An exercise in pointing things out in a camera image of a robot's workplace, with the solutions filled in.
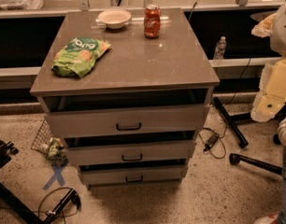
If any green chip bag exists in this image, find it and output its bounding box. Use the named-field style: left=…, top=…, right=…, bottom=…
left=51, top=37, right=111, bottom=77

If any blue tape cross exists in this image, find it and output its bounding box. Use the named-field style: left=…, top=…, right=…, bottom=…
left=43, top=160, right=68, bottom=190

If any grey middle drawer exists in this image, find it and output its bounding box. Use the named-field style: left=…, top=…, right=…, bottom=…
left=65, top=140, right=195, bottom=166

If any grey drawer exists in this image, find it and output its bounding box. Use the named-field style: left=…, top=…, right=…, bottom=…
left=45, top=105, right=209, bottom=138
left=79, top=164, right=188, bottom=186
left=65, top=140, right=195, bottom=166

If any black office chair base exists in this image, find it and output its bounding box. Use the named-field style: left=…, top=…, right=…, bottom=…
left=213, top=96, right=286, bottom=176

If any black stand with cable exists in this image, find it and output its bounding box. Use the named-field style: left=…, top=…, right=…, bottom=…
left=0, top=140, right=81, bottom=224

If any black power adapter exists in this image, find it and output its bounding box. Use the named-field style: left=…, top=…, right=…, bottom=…
left=204, top=134, right=219, bottom=151

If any red white sneaker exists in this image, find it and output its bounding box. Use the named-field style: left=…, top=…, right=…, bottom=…
left=253, top=213, right=279, bottom=224

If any clear water bottle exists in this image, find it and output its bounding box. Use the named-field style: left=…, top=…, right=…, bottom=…
left=213, top=36, right=227, bottom=60

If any red soda can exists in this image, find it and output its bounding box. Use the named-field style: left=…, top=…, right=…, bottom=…
left=144, top=4, right=161, bottom=38

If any green bag in basket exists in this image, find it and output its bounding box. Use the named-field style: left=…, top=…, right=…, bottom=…
left=42, top=137, right=64, bottom=161

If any white bowl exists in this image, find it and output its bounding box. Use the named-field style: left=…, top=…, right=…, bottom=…
left=98, top=9, right=132, bottom=30

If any grey bottom drawer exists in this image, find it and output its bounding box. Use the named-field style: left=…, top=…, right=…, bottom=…
left=79, top=164, right=188, bottom=186

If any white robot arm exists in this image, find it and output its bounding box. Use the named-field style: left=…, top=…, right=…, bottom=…
left=250, top=1, right=286, bottom=122

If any grey drawer cabinet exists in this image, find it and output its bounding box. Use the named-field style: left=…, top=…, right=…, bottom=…
left=31, top=8, right=219, bottom=173

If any wire mesh basket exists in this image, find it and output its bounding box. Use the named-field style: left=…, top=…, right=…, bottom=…
left=31, top=120, right=52, bottom=155

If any grey top drawer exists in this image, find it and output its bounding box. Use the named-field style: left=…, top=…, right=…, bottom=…
left=45, top=105, right=209, bottom=138

